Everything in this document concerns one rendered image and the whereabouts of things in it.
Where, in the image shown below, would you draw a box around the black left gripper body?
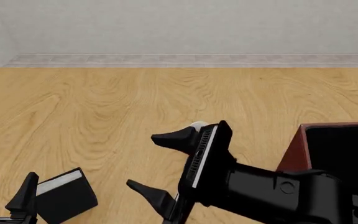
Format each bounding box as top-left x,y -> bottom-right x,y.
0,215 -> 39,224

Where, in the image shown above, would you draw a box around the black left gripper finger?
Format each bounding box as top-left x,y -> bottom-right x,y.
4,172 -> 40,220

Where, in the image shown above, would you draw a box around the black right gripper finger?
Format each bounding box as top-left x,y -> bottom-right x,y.
150,126 -> 199,160
126,179 -> 180,223

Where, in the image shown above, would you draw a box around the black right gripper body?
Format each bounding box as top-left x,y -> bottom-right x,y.
170,119 -> 236,224

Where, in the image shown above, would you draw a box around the red-brown desk caddy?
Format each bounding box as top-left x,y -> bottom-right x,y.
275,121 -> 358,175

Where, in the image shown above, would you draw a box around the small pale rounded plate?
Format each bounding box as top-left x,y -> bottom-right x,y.
190,121 -> 209,131

